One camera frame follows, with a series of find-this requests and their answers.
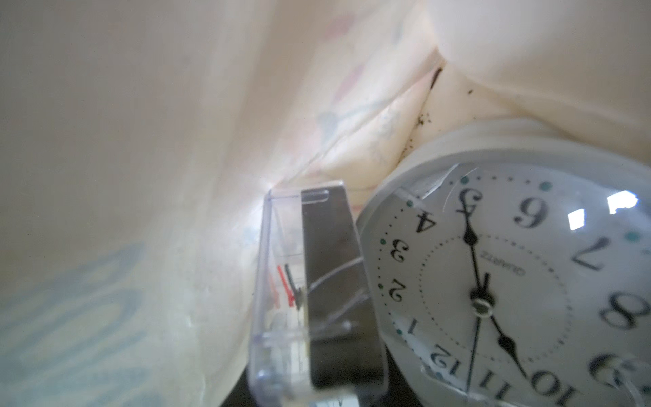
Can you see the clear small travel clock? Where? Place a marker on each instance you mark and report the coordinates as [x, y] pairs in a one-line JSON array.
[[314, 339]]

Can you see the white twin bell alarm clock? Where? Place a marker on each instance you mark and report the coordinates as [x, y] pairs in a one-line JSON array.
[[510, 266]]

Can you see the beige canvas tote bag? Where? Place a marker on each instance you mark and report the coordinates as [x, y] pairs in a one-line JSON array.
[[138, 139]]

